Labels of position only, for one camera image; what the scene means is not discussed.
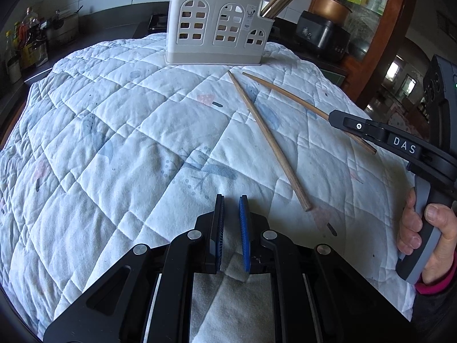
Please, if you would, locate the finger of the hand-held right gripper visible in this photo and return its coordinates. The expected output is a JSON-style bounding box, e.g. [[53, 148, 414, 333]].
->
[[328, 110, 390, 145]]

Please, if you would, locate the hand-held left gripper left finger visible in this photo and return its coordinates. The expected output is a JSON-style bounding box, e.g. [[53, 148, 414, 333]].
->
[[43, 194, 226, 343]]

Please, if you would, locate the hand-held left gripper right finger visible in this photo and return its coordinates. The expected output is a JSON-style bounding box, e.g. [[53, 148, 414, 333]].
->
[[238, 195, 418, 343]]

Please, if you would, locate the brown wooden chopstick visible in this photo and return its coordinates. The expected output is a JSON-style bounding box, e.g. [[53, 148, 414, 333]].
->
[[243, 72, 378, 155], [228, 71, 312, 212]]

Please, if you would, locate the white plastic utensil holder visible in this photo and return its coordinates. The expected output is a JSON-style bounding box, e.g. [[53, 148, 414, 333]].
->
[[164, 0, 275, 67]]

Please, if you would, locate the person's right forearm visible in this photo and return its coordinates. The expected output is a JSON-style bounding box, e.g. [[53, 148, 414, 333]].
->
[[412, 261, 457, 343]]

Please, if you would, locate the person's right hand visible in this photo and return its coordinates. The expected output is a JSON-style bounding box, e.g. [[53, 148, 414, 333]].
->
[[397, 189, 457, 284]]

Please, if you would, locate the wooden glass-door cabinet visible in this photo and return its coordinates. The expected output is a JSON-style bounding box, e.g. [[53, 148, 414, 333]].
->
[[309, 0, 422, 101]]

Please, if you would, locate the black rice cooker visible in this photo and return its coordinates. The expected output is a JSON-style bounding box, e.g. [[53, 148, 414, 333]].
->
[[296, 10, 351, 61]]

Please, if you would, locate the copper inner pot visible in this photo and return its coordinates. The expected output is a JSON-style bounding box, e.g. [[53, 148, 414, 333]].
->
[[313, 0, 353, 24]]

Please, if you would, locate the white quilted blanket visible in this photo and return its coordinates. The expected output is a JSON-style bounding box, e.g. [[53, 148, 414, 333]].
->
[[0, 30, 418, 343]]

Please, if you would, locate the small glass jar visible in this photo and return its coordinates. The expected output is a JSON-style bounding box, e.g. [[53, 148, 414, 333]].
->
[[34, 41, 49, 67]]

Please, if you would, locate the grey pressure cooker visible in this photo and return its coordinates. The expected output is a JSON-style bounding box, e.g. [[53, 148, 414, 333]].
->
[[46, 9, 80, 45]]

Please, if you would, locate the small white jar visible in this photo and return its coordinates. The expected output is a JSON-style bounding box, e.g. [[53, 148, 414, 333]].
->
[[6, 57, 23, 83]]

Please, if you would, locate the dark soy sauce bottle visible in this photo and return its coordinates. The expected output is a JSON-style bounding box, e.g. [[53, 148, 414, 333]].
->
[[19, 7, 41, 69]]

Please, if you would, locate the yellow-capped oil bottle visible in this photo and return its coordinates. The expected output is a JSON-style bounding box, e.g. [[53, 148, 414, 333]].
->
[[4, 30, 17, 65]]

